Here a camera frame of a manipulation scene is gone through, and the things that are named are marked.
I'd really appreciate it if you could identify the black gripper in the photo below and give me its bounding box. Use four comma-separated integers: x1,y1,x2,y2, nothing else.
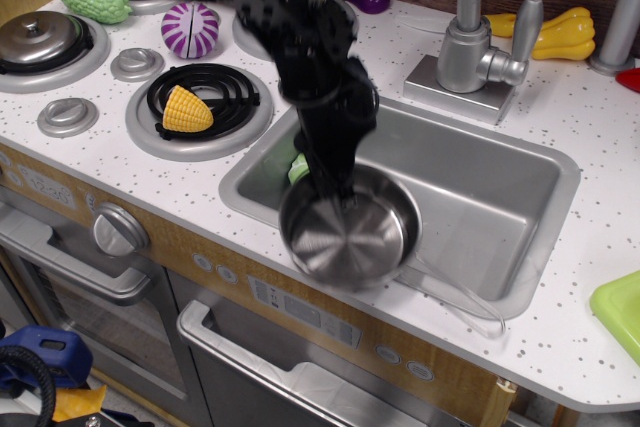
292,74,380,211

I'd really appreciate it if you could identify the steel pan with wire handle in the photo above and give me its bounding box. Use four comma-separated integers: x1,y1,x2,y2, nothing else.
278,165,506,339

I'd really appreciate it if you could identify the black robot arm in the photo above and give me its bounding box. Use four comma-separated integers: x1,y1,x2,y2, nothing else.
209,0,379,209

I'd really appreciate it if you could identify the silver toy sink basin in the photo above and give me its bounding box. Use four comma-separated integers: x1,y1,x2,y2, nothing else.
218,93,582,322

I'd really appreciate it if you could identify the green toy cabbage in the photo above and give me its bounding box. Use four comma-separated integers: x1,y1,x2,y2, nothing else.
287,153,309,185

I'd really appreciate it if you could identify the black front coil burner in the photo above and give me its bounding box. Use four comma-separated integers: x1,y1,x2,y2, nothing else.
146,63,261,141

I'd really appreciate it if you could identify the silver toy faucet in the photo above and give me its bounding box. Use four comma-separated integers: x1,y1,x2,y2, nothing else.
403,0,544,125

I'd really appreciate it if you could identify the yellow toy corn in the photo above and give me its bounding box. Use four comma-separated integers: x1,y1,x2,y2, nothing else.
162,85,214,133

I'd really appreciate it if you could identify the purple striped toy onion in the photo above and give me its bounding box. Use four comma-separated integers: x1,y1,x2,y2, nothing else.
161,2,220,59

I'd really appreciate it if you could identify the silver oven dial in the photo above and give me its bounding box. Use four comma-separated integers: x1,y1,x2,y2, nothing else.
91,202,150,257

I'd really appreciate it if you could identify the grey stove knob middle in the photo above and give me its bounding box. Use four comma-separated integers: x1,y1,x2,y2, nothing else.
110,47,165,83

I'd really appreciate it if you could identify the grey stove knob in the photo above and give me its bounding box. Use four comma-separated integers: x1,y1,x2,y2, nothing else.
110,47,165,83
37,97,99,138

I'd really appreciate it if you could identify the yellow toy pepper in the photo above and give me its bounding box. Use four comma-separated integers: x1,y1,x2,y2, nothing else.
484,7,596,61

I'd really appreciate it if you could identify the grey stove knob left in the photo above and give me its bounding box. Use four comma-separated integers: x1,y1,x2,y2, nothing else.
37,97,99,138

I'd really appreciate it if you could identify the lime green plastic plate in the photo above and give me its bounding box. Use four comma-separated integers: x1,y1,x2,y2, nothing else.
590,271,639,364

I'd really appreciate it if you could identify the red toy item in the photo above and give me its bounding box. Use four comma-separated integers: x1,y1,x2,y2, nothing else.
615,67,640,93

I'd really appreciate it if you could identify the green toy bitter gourd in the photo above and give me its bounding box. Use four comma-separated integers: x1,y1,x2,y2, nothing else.
61,0,133,25

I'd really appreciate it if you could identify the blue clamp tool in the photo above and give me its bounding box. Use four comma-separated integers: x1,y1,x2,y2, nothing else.
1,325,93,388

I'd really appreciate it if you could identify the steel pot lid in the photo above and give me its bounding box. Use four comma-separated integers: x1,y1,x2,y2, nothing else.
1,11,94,75

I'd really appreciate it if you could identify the yellow cloth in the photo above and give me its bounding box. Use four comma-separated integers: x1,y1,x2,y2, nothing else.
52,385,108,422

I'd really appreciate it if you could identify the silver dishwasher door handle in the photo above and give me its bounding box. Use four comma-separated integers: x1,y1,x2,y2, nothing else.
177,299,457,426

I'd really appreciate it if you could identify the grey post right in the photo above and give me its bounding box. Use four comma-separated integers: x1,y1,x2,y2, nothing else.
589,0,639,77

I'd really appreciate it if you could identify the silver oven door handle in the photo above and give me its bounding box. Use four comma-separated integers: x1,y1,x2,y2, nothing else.
1,203,153,306

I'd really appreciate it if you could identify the black cable hose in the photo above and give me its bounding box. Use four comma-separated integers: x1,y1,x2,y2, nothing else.
0,345,57,427

